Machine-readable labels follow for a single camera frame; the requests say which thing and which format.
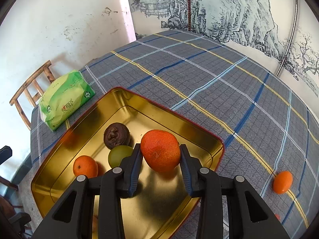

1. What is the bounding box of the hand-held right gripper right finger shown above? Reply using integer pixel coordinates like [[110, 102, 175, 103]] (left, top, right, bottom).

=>
[[179, 144, 291, 239]]

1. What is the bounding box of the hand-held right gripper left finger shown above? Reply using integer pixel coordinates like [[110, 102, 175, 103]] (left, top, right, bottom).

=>
[[31, 143, 144, 239]]

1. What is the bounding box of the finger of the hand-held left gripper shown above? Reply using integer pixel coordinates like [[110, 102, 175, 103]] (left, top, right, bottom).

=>
[[0, 146, 12, 165], [9, 212, 32, 232]]

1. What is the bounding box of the green round fruit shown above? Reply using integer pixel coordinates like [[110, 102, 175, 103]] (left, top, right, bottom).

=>
[[108, 145, 135, 168]]

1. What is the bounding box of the large orange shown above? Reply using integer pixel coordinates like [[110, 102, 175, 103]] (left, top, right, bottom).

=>
[[140, 129, 181, 173]]

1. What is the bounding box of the dark brown round fruit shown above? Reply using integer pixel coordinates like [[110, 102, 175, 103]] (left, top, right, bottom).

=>
[[104, 122, 131, 150]]

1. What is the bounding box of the small orange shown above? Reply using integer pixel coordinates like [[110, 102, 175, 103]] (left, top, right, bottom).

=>
[[272, 171, 293, 195], [73, 155, 99, 179]]

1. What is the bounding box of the red and gold tin box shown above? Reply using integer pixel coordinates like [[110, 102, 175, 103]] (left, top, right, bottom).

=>
[[30, 87, 225, 239]]

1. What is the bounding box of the green tissue pack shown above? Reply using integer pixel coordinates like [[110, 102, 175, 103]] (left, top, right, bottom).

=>
[[38, 71, 96, 132]]

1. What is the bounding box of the wooden chair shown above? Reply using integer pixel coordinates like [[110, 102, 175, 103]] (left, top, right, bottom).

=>
[[9, 60, 56, 131]]

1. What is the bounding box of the ink landscape wall painting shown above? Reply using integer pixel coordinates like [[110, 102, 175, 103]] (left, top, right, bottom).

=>
[[125, 0, 319, 90]]

